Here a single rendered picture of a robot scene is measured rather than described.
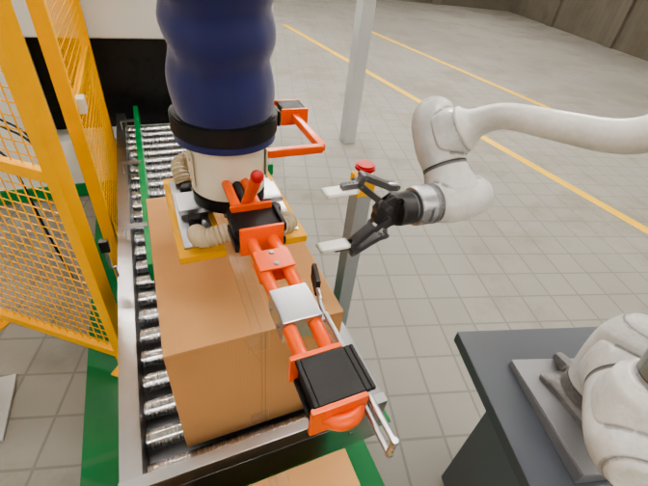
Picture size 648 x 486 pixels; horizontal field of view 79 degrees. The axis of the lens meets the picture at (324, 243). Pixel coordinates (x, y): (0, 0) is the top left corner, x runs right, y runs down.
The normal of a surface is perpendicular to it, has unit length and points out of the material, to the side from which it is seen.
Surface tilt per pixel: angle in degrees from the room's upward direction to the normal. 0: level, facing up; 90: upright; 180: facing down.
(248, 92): 76
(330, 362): 0
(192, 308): 0
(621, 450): 61
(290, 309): 0
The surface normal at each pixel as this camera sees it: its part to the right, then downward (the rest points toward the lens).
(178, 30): -0.24, 0.33
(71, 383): 0.09, -0.78
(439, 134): -0.51, 0.06
